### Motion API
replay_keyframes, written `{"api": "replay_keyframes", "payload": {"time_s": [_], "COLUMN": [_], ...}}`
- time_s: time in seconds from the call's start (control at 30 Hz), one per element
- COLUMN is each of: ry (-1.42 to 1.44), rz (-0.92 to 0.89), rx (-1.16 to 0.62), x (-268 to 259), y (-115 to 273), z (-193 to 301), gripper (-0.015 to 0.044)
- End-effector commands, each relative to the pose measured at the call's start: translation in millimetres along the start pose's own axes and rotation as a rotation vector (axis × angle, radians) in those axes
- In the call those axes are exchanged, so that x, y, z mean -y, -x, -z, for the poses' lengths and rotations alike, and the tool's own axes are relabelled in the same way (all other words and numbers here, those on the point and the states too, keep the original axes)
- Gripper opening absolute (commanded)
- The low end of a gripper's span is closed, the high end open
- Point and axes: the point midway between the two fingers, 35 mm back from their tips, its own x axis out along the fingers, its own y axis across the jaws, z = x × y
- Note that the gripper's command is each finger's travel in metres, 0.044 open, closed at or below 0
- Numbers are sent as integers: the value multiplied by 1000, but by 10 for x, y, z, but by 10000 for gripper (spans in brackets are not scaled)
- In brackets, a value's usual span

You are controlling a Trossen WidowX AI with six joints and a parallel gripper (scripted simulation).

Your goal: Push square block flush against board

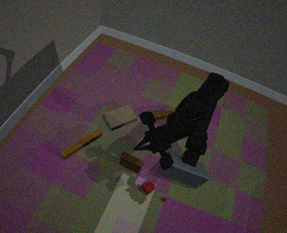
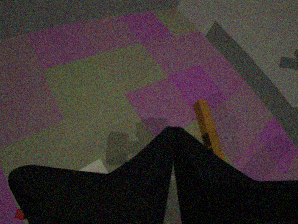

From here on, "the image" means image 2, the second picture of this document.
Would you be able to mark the small red block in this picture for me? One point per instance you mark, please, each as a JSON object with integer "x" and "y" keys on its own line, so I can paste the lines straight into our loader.
{"x": 20, "y": 214}

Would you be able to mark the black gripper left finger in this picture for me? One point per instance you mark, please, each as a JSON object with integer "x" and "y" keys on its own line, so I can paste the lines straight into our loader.
{"x": 134, "y": 193}

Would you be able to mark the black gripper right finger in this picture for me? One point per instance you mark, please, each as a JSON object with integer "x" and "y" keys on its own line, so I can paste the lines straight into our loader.
{"x": 210, "y": 191}

